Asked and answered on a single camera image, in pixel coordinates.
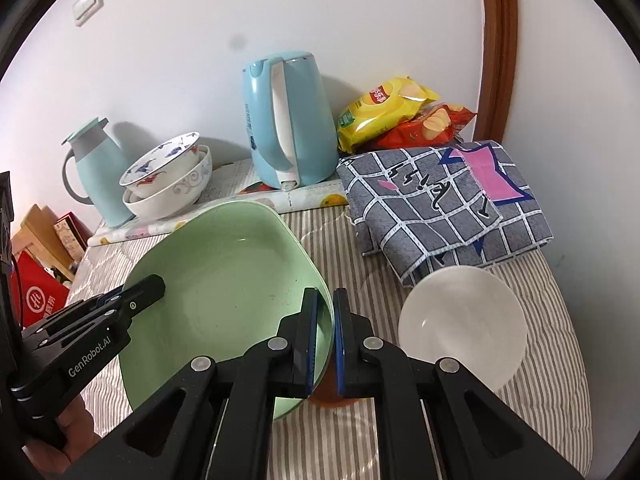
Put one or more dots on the red paper bag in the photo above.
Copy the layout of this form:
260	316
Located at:
40	295

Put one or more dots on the brown wooden door frame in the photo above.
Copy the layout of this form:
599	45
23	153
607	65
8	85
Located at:
497	50

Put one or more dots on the light blue thermos jug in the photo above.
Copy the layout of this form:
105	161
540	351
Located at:
95	175

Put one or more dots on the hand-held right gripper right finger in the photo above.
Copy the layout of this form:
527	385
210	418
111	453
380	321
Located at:
342	340

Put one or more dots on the brown paper bag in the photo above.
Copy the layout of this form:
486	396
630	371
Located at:
37	232

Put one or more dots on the fruit print table mat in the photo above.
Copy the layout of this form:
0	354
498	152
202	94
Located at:
310	195

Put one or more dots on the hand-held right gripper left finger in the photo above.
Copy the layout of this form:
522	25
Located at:
312	340

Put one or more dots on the brown bowl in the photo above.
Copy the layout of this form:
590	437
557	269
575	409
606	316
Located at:
332	400

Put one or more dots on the light blue electric kettle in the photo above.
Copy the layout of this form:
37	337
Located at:
290	120

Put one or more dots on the white light switch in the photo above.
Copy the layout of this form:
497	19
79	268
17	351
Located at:
88	4

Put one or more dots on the striped quilted mattress pad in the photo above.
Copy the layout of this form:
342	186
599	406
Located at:
545	320

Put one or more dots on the green plate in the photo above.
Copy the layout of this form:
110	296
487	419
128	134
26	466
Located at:
220	280

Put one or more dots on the patterned red box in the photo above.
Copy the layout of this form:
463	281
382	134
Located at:
72	237

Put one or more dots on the red chip bag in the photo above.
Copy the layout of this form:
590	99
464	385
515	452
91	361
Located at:
430	127

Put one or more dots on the yellow chip bag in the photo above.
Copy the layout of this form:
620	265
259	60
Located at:
380	110

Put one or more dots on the blue and red patterned bowl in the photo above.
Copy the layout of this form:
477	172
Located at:
160	162

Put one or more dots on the folded grey checked cloth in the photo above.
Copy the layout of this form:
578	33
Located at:
440	200

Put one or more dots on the large grey patterned white bowl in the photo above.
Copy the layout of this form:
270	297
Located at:
170	195

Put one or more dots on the person's left hand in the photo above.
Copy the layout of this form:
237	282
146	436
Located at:
75	430

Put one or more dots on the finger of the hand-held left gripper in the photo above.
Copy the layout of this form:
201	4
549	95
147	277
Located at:
142	294

